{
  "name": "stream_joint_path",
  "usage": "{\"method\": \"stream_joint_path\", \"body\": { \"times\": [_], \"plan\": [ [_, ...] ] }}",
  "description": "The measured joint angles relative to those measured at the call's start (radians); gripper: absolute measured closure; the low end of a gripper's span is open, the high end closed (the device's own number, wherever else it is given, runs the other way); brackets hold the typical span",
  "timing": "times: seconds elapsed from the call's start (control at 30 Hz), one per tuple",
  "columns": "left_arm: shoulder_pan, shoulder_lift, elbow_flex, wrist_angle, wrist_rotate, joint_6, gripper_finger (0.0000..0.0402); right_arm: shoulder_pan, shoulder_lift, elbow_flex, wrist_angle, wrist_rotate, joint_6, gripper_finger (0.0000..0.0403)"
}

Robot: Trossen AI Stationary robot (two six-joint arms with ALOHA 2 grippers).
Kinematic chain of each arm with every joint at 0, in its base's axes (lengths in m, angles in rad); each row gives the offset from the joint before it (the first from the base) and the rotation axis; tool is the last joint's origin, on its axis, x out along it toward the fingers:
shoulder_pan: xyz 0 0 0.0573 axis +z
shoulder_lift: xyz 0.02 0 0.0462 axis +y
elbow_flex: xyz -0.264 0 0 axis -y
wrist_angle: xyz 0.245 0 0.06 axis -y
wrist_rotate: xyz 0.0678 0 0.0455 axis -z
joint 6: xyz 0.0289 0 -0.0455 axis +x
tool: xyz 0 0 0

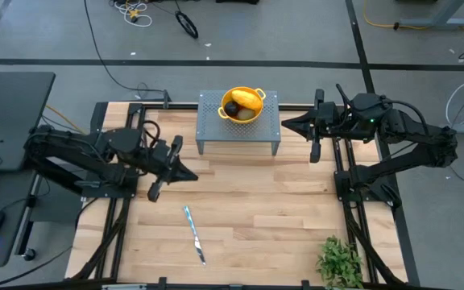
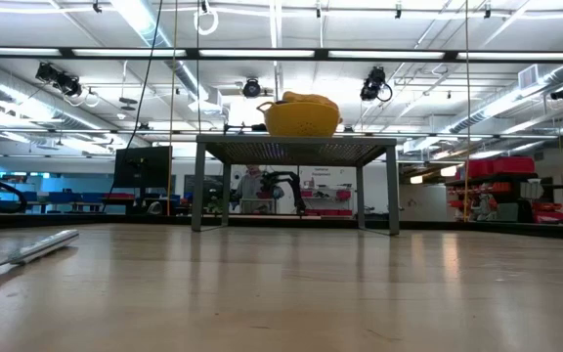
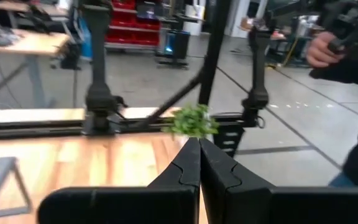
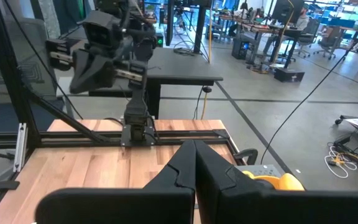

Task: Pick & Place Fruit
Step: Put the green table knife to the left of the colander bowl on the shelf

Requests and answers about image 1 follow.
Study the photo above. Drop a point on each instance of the silver kitchen knife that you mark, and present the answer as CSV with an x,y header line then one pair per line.
x,y
194,235

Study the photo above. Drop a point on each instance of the yellow plastic colander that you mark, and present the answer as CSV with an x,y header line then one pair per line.
x,y
226,93

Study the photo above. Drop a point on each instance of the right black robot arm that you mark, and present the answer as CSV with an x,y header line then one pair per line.
x,y
409,137

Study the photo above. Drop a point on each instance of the yellow mango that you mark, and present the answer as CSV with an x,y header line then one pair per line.
x,y
247,99

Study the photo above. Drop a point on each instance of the black avocado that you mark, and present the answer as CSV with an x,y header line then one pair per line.
x,y
232,108

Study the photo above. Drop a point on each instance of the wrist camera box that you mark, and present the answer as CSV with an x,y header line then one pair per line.
x,y
160,155
329,117

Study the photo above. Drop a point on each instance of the grey perforated metal shelf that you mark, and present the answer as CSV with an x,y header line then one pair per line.
x,y
212,133

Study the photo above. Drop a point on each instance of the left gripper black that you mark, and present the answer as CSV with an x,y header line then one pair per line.
x,y
165,169

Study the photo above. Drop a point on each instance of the black aluminium rig frame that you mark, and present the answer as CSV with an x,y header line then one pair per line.
x,y
256,107

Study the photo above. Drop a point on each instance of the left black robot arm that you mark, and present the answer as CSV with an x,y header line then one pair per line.
x,y
79,155

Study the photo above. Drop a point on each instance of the green potted plant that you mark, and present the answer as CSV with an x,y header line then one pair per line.
x,y
338,263

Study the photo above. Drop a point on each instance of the black caster wheel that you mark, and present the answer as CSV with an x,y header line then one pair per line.
x,y
28,254

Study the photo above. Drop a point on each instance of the black office desk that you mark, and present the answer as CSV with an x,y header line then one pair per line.
x,y
10,121

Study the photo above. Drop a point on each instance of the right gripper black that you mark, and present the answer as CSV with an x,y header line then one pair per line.
x,y
317,133

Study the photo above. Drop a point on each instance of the grey desk leg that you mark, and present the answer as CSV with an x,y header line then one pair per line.
x,y
441,23

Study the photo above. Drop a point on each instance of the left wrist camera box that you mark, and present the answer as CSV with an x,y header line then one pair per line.
x,y
160,155

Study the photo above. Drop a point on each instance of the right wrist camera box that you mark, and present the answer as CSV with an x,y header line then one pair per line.
x,y
329,117

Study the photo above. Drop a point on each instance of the brown-green kiwi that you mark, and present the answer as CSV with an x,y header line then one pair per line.
x,y
246,114

